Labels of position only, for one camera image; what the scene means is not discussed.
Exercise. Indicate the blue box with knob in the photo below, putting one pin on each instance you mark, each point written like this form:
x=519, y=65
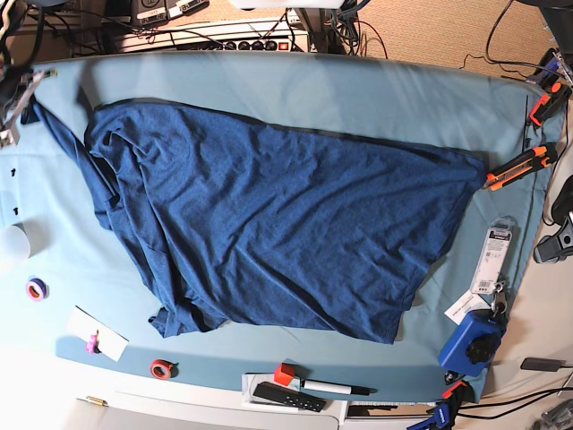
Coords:
x=473, y=344

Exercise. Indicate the red small block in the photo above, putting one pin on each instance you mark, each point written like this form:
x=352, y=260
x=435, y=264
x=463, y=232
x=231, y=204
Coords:
x=284, y=374

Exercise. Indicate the white card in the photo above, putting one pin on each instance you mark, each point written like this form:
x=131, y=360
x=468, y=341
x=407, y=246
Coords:
x=82, y=325

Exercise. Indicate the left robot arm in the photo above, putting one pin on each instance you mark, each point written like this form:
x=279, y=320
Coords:
x=558, y=16

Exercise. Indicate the blue clamp top right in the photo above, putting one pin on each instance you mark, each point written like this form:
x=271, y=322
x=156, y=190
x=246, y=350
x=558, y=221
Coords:
x=553, y=67

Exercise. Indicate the black small device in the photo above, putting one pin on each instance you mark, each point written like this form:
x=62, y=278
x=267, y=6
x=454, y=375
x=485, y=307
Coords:
x=540, y=364

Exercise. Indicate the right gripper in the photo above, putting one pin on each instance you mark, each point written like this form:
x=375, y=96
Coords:
x=16, y=91

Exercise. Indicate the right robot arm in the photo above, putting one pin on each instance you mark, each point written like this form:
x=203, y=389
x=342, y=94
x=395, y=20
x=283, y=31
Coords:
x=13, y=14

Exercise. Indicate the orange black utility knife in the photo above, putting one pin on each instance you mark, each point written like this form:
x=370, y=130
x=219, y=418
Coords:
x=528, y=162

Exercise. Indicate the white plastic cup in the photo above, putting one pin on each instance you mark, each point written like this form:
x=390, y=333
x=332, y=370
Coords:
x=15, y=247

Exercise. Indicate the white black marker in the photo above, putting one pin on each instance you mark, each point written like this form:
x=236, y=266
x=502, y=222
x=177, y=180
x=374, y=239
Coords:
x=313, y=385

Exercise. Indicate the blue clamp bottom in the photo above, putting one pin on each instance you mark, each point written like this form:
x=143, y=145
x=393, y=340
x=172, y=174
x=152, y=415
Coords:
x=443, y=417

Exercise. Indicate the orange black clamp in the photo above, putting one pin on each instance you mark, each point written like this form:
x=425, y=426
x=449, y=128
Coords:
x=549, y=104

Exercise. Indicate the black remote control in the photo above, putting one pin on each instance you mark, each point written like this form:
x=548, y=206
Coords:
x=289, y=398

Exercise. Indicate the white power strip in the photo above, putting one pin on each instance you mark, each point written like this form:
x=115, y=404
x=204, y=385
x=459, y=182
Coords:
x=264, y=34

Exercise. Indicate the clear blister package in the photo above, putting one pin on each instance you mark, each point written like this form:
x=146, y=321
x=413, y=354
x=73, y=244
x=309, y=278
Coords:
x=492, y=256

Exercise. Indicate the pink small toy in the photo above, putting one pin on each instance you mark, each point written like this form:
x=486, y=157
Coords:
x=92, y=344

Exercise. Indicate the orange clamp bottom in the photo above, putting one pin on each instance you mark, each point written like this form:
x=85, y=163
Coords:
x=460, y=391

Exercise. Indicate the dark blue t-shirt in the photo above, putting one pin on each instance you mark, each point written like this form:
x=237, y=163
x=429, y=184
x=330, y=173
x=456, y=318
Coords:
x=228, y=219

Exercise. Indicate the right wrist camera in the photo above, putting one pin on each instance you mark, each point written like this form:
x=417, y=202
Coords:
x=9, y=137

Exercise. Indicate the blue clamp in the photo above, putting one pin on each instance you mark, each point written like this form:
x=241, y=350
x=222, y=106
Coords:
x=443, y=417
x=553, y=67

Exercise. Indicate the white paper label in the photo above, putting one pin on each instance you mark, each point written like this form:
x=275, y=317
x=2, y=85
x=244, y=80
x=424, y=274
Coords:
x=467, y=303

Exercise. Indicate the light blue table cloth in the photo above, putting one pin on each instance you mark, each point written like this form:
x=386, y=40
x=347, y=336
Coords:
x=84, y=265

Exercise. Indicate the red tape roll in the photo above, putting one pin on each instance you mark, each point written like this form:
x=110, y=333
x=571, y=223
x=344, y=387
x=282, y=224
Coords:
x=161, y=369

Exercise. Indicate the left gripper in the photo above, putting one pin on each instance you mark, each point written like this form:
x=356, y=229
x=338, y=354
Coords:
x=550, y=248

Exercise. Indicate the purple tape roll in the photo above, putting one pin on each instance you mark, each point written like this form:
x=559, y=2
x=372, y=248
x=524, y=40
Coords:
x=36, y=289

